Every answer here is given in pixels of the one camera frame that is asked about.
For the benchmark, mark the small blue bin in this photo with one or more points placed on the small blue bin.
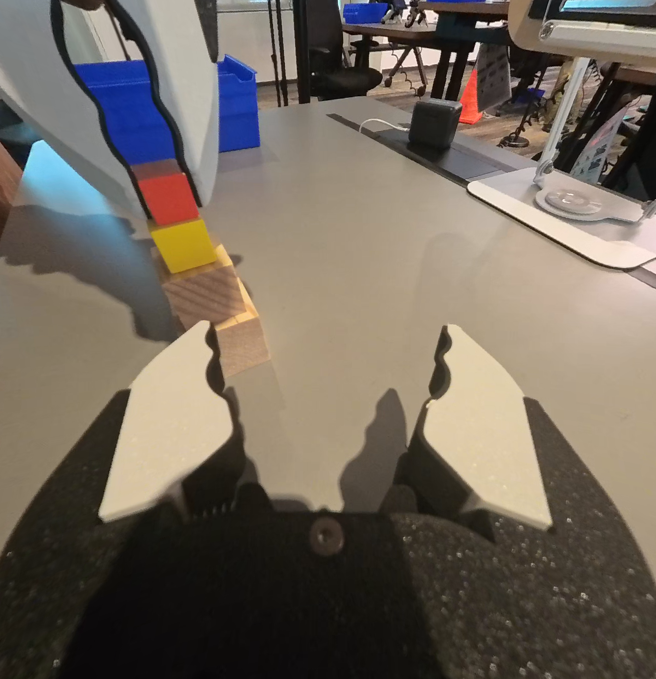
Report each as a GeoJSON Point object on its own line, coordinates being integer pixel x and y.
{"type": "Point", "coordinates": [365, 14]}

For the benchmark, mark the small red wooden cube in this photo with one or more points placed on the small red wooden cube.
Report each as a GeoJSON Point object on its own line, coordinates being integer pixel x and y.
{"type": "Point", "coordinates": [169, 199]}

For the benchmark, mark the white object at corner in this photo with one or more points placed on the white object at corner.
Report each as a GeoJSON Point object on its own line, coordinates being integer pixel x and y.
{"type": "Point", "coordinates": [524, 204]}

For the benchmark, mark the black cube charger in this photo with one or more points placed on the black cube charger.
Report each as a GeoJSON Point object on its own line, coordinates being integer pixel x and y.
{"type": "Point", "coordinates": [434, 124]}

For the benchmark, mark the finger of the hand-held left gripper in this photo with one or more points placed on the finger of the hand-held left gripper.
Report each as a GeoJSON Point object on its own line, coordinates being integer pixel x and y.
{"type": "Point", "coordinates": [36, 69]}
{"type": "Point", "coordinates": [185, 79]}

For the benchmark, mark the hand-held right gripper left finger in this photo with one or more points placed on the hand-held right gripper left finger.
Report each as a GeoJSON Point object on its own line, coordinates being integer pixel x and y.
{"type": "Point", "coordinates": [163, 435]}

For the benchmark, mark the orange traffic cone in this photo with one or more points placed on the orange traffic cone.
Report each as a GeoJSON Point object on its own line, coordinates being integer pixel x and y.
{"type": "Point", "coordinates": [470, 98]}

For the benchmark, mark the thin black tripod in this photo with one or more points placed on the thin black tripod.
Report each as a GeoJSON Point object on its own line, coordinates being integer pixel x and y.
{"type": "Point", "coordinates": [277, 53]}

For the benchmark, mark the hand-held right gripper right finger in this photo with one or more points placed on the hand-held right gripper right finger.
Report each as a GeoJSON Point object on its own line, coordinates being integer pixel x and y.
{"type": "Point", "coordinates": [487, 440]}

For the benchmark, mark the hanging printed paper sheet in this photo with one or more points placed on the hanging printed paper sheet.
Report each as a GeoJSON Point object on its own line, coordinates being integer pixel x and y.
{"type": "Point", "coordinates": [492, 74]}

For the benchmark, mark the small yellow wooden cube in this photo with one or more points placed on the small yellow wooden cube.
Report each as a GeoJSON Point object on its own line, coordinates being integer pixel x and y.
{"type": "Point", "coordinates": [182, 244]}

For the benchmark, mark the medium natural wooden cube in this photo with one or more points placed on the medium natural wooden cube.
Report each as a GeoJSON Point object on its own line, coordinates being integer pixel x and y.
{"type": "Point", "coordinates": [206, 297]}

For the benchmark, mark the black upright pole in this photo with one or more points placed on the black upright pole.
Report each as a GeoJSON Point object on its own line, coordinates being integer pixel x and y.
{"type": "Point", "coordinates": [301, 53]}

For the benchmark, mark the brown work table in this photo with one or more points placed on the brown work table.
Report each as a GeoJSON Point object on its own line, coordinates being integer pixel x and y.
{"type": "Point", "coordinates": [391, 33]}

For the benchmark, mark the blue plastic storage bin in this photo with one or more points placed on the blue plastic storage bin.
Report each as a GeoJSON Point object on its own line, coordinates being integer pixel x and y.
{"type": "Point", "coordinates": [132, 116]}

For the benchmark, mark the small black toy robot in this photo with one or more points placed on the small black toy robot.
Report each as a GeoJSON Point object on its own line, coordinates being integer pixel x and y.
{"type": "Point", "coordinates": [394, 11]}
{"type": "Point", "coordinates": [417, 16]}

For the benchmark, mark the colourful printed card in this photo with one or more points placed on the colourful printed card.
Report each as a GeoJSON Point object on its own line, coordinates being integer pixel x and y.
{"type": "Point", "coordinates": [596, 148]}

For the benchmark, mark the black office chair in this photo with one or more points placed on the black office chair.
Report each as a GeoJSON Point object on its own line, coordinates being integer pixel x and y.
{"type": "Point", "coordinates": [333, 69]}

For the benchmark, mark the large natural wooden cube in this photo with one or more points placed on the large natural wooden cube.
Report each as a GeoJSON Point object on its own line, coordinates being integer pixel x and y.
{"type": "Point", "coordinates": [246, 345]}

